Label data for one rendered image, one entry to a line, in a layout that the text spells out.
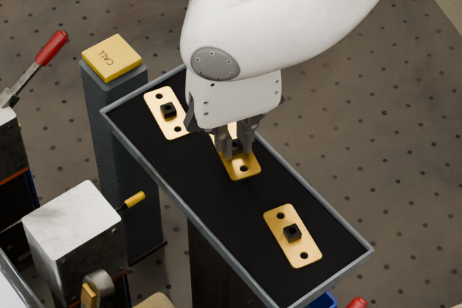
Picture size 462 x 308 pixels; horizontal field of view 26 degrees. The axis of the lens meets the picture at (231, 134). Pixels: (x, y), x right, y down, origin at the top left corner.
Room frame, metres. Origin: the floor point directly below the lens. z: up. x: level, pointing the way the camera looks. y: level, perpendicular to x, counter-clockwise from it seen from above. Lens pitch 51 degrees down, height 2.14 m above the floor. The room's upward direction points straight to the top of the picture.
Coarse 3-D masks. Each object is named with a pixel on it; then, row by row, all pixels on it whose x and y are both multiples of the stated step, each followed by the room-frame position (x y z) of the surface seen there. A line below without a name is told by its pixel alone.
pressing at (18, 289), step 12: (0, 252) 0.71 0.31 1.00; (0, 264) 0.69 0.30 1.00; (12, 264) 0.69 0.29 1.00; (0, 276) 0.67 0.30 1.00; (12, 276) 0.67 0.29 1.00; (0, 288) 0.65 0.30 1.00; (12, 288) 0.65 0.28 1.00; (24, 288) 0.65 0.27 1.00; (0, 300) 0.64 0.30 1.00; (12, 300) 0.64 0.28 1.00; (24, 300) 0.64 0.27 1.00; (36, 300) 0.63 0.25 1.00
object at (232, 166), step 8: (232, 128) 0.76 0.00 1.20; (232, 136) 0.75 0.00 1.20; (232, 144) 0.73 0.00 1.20; (240, 144) 0.73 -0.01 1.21; (232, 152) 0.72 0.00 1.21; (240, 152) 0.72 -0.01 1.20; (224, 160) 0.71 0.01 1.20; (232, 160) 0.71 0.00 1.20; (240, 160) 0.71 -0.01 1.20; (248, 160) 0.71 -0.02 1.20; (256, 160) 0.71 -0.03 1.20; (232, 168) 0.70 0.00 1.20; (248, 168) 0.70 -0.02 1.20; (256, 168) 0.70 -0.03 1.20; (232, 176) 0.69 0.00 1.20; (240, 176) 0.69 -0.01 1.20; (248, 176) 0.69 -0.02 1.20
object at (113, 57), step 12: (120, 36) 0.95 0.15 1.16; (96, 48) 0.93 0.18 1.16; (108, 48) 0.93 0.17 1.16; (120, 48) 0.93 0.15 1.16; (132, 48) 0.93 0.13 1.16; (96, 60) 0.91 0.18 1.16; (108, 60) 0.91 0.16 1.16; (120, 60) 0.91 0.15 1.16; (132, 60) 0.91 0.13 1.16; (96, 72) 0.89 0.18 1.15; (108, 72) 0.89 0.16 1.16; (120, 72) 0.89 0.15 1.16
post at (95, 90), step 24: (144, 72) 0.91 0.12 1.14; (96, 96) 0.89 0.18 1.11; (120, 96) 0.88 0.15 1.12; (96, 120) 0.90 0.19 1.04; (96, 144) 0.91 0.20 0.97; (120, 144) 0.88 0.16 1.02; (120, 168) 0.87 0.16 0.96; (120, 192) 0.87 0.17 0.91; (144, 192) 0.90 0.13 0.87; (120, 216) 0.88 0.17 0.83; (144, 216) 0.89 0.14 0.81; (144, 240) 0.89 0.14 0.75
